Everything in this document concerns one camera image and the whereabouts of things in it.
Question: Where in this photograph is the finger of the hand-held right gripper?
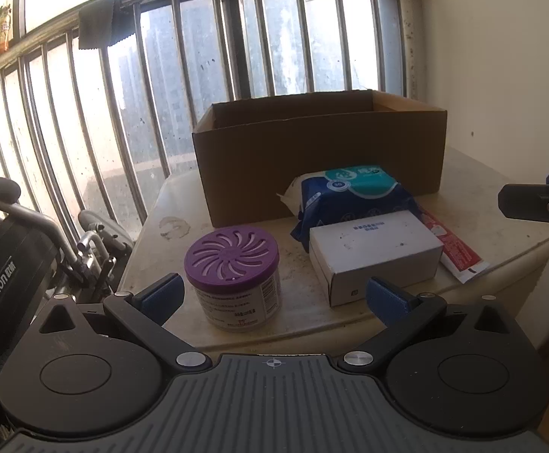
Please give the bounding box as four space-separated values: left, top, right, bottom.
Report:
498 172 549 232

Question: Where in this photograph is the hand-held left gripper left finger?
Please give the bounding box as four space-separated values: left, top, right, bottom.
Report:
36 273 211 371

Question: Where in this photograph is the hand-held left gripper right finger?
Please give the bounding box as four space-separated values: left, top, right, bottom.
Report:
338 276 515 373

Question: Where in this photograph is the white carton box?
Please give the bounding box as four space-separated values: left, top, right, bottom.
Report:
309 210 444 307

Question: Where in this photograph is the purple lid air freshener can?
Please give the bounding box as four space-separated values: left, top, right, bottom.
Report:
184 226 282 332

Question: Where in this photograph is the red white toothpaste tube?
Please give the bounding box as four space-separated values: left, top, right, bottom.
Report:
418 208 491 285

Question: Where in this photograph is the blue wet wipes pack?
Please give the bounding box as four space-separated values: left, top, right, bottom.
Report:
277 164 421 246

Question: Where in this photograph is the brown cardboard box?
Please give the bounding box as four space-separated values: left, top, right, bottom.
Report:
192 89 449 228

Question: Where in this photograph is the black folded wheelchair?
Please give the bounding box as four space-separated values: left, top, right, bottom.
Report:
0 178 136 453

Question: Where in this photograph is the dark cloth on railing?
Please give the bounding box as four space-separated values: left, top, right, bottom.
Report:
77 0 136 52

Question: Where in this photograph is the black window frame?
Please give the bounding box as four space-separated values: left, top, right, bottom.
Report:
12 0 28 43

